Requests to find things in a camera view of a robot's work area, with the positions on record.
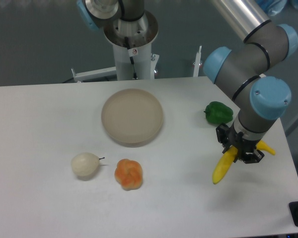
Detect yellow banana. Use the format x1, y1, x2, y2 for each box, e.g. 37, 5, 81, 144
212, 140, 276, 184

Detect beige round plate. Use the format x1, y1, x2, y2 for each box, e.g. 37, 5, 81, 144
101, 88, 164, 147

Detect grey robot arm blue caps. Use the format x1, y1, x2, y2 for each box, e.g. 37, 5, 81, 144
76, 0, 298, 164

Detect white pear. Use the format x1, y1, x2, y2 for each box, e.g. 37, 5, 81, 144
71, 152, 104, 180

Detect blue plastic bag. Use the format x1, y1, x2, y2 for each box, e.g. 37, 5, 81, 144
255, 0, 298, 16

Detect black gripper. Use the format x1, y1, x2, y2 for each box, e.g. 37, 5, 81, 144
216, 124, 264, 164

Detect orange knotted bread roll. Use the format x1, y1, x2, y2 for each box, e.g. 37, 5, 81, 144
114, 159, 143, 190

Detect white upright frame post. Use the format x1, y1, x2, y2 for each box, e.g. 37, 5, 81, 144
193, 45, 202, 77

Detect white metal frame bracket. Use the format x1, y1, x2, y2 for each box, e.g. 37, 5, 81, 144
71, 67, 116, 82

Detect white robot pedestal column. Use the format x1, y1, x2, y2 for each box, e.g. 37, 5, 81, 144
104, 10, 158, 81

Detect green bell pepper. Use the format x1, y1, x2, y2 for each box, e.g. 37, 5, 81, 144
204, 101, 233, 124

